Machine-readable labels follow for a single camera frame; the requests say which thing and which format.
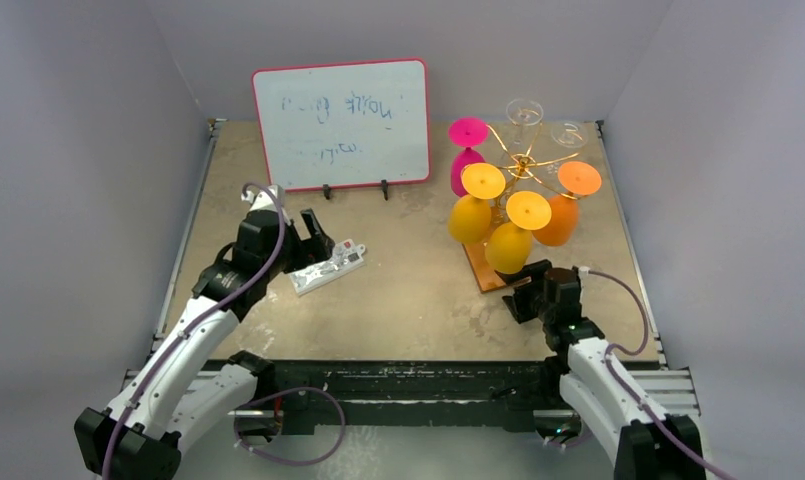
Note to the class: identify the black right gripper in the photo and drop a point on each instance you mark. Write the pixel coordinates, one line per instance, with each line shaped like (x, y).
(525, 296)

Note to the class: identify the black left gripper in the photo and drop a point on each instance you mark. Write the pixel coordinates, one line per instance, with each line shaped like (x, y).
(311, 250)

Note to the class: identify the white plastic packaged item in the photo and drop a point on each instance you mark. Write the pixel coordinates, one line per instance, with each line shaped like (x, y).
(346, 257)

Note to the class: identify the yellow wine glass front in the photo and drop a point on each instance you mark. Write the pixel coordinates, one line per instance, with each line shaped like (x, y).
(510, 244)

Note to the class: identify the yellow wine glass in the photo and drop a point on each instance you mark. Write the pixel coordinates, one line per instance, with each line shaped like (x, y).
(470, 217)
(510, 244)

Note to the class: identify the gold wire wine glass rack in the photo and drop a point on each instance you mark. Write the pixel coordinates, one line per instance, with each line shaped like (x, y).
(522, 173)

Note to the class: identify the red framed whiteboard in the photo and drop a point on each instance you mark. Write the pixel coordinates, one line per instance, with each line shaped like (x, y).
(344, 125)

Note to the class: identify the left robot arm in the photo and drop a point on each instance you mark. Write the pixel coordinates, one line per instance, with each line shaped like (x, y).
(144, 432)

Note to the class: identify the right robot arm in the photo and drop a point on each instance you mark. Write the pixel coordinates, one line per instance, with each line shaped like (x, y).
(642, 439)

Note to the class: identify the yellow wine glass left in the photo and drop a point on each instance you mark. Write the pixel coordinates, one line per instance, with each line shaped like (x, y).
(470, 217)

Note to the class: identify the orange wine glass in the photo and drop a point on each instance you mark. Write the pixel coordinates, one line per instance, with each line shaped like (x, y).
(578, 180)

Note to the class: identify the clear wine glass right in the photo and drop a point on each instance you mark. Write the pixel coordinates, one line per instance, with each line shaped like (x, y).
(569, 134)

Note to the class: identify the clear wine glass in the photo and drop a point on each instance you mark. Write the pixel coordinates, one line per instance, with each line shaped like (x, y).
(526, 118)
(569, 134)

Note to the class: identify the pink wine glass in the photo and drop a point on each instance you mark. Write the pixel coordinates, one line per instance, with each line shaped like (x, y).
(466, 133)

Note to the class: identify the clear wine glass left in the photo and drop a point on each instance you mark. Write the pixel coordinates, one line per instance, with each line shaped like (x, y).
(526, 118)

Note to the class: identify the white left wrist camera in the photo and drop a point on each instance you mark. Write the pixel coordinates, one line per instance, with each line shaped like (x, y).
(263, 198)

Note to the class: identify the black metal base frame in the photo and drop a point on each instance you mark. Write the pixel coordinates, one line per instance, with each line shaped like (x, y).
(512, 395)

